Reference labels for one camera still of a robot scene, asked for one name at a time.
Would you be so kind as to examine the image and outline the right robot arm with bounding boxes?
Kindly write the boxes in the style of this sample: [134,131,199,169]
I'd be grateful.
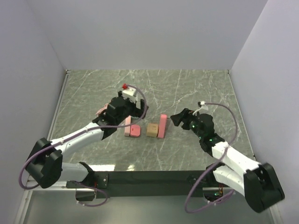
[170,108,285,213]

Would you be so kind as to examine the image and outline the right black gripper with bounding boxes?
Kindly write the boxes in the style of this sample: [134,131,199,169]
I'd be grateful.
[170,108,204,139]

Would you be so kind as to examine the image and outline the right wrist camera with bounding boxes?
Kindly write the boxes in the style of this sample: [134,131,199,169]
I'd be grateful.
[198,101,208,111]

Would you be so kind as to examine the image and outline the pink power cord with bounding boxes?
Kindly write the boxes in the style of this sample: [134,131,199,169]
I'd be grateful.
[96,104,109,116]

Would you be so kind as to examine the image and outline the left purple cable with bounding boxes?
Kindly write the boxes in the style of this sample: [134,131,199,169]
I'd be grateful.
[18,85,148,207]

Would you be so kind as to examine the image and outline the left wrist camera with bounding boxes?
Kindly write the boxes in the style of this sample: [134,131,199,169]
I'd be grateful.
[119,84,137,103]

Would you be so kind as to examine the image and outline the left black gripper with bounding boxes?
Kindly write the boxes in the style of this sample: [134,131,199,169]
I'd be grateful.
[115,96,148,125]

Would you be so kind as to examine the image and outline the pink triangular plug adapter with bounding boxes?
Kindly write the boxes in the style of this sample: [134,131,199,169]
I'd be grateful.
[129,125,141,137]

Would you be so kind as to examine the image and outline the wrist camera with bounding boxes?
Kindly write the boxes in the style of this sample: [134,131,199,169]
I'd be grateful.
[198,101,208,111]
[119,84,137,103]

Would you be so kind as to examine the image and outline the wooden cube block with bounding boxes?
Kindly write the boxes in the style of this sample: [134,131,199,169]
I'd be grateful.
[146,123,159,137]

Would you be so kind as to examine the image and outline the pink triangular power strip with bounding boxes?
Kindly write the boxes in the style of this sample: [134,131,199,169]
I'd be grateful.
[157,114,167,138]

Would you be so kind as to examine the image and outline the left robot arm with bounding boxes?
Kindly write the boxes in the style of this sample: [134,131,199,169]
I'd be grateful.
[22,94,148,189]

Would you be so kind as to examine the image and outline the pink long power strip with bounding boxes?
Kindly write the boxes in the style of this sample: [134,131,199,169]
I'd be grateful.
[124,116,131,137]

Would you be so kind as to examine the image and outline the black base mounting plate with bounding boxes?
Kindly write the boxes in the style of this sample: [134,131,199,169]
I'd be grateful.
[66,170,234,202]

